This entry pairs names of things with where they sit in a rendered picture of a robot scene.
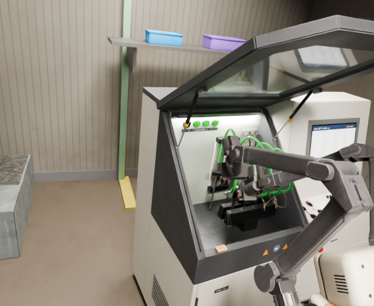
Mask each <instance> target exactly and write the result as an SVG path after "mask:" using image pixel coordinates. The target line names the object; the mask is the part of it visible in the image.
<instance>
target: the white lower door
mask: <svg viewBox="0 0 374 306"><path fill-rule="evenodd" d="M255 267H256V266H254V267H251V268H247V269H245V270H241V271H238V272H235V273H231V274H228V275H226V276H222V277H218V278H216V279H213V280H209V281H206V282H203V283H201V284H198V288H197V294H196V298H195V304H194V306H275V303H274V299H273V295H271V294H270V293H269V292H266V293H264V292H261V291H260V290H259V289H258V288H257V286H256V283H255V281H254V269H255Z"/></svg>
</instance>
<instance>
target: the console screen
mask: <svg viewBox="0 0 374 306"><path fill-rule="evenodd" d="M359 123H360V117H359V118H335V119H323V120H309V121H308V131H307V143H306V150H305V155H306V156H312V157H317V158H321V157H323V156H326V155H329V154H332V153H334V152H336V151H338V150H340V149H341V148H344V147H346V146H349V145H351V144H352V143H357V141H358V132H359Z"/></svg>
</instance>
